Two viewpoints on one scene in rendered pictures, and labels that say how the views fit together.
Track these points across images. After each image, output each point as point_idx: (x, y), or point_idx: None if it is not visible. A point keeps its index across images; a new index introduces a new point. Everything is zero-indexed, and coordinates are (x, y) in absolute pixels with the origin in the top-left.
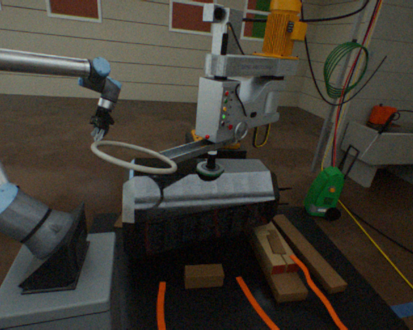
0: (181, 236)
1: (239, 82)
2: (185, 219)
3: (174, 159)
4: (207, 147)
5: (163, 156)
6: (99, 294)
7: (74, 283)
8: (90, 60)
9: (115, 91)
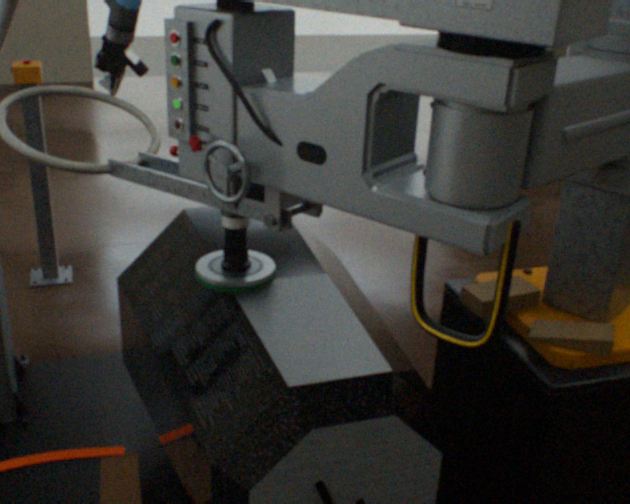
0: (140, 372)
1: (226, 15)
2: (139, 335)
3: (113, 165)
4: (184, 184)
5: (132, 159)
6: None
7: None
8: None
9: (112, 8)
